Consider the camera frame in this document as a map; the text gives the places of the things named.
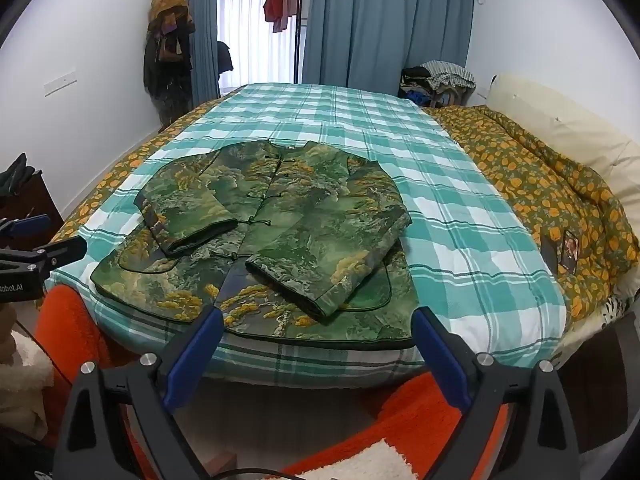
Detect dark green cloth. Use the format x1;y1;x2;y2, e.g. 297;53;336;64
0;152;43;198

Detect dark coats on wall hook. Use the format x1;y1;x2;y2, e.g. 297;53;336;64
143;0;197;128

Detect orange fluffy cloth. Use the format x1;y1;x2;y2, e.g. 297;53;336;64
35;285;511;480

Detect red hanging garment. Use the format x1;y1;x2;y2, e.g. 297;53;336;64
263;0;299;33

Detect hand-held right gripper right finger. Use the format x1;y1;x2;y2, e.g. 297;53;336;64
412;305;581;480

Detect small picture tag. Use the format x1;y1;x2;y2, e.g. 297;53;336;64
542;230;581;276

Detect blue curtain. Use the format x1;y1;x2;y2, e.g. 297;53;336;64
300;0;476;96
172;0;221;111

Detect white wall trunking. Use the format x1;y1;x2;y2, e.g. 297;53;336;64
44;66;77;97

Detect dark wooden nightstand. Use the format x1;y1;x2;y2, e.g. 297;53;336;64
0;170;65;243

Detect pile of dark clothes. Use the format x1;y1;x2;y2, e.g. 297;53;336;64
400;66;468;108

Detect black clothes rack pole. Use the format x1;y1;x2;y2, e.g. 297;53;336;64
294;15;306;83

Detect black hanging garment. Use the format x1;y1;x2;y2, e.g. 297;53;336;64
216;41;234;78

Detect green landscape print padded jacket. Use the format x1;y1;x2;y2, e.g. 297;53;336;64
90;140;420;352

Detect black cable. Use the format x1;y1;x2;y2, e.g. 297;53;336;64
207;467;301;480

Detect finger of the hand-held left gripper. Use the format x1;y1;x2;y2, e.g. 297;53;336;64
0;214;52;241
30;236;88;271

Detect white fluffy cloth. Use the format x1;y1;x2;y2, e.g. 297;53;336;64
295;437;431;480
0;305;56;441

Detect orange floral quilt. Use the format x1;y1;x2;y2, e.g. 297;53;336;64
50;85;640;323

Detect grey striped cloth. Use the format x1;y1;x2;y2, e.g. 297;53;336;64
421;61;476;92

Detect teal checked blanket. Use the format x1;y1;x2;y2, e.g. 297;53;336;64
44;82;568;388

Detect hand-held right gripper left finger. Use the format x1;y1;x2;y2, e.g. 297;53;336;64
52;305;226;480

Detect cream padded headboard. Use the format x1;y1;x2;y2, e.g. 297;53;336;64
487;72;640;301

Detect tiger print cloth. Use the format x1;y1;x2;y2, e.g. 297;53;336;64
597;295;631;326

